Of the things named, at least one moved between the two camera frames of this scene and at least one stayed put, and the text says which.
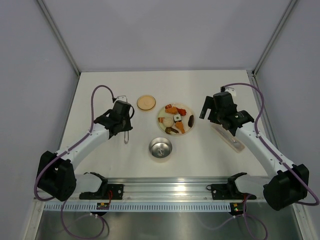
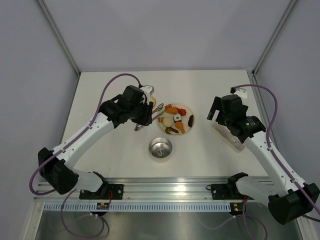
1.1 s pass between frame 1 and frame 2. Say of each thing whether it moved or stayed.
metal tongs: moved
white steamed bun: stayed
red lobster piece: stayed
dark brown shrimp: stayed
